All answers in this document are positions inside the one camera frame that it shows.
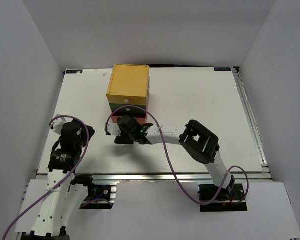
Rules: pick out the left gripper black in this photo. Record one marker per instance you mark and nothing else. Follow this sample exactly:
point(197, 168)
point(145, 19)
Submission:
point(83, 131)

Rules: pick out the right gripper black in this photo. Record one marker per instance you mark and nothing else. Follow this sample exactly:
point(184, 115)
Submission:
point(122, 139)

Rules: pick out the red bottom drawer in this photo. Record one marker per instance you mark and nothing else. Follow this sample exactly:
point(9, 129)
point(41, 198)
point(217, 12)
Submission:
point(141, 118)

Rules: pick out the yellow top drawer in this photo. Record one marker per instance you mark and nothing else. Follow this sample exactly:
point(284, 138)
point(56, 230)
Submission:
point(121, 99)

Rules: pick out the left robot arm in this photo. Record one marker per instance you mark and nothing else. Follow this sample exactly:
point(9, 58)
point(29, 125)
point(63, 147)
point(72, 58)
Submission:
point(65, 192)

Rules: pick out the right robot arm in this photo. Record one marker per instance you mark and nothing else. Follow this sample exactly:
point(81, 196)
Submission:
point(199, 142)

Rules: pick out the yellow drawer cabinet shell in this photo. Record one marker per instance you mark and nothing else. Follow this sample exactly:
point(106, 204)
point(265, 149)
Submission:
point(129, 80)

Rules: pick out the left blue table sticker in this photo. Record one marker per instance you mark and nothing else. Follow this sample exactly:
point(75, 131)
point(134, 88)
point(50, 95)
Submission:
point(74, 71)

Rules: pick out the blue table sticker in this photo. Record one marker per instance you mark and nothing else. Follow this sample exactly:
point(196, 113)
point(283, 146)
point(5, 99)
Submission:
point(74, 71)
point(222, 69)

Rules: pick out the right blue table sticker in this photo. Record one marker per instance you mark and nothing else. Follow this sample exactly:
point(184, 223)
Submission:
point(222, 69)

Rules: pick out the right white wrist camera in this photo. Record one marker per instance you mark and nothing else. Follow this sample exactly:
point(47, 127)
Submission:
point(112, 129)

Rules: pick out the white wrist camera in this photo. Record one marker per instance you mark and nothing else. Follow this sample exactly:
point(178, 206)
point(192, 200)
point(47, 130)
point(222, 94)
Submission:
point(112, 129)
point(57, 124)

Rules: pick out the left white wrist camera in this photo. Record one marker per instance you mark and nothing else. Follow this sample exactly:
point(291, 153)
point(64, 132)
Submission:
point(57, 124)

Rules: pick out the aluminium front rail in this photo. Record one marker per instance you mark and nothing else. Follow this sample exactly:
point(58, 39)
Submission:
point(257, 177)

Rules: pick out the aluminium rail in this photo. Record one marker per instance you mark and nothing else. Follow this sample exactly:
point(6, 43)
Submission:
point(257, 177)
point(250, 117)

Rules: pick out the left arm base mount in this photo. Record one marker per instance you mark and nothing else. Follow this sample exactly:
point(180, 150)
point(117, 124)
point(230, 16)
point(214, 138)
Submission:
point(98, 195)

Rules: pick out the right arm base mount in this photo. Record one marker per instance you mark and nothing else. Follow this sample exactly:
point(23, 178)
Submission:
point(224, 202)

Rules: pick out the aluminium right side rail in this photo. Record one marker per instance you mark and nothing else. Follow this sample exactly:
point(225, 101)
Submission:
point(250, 117)

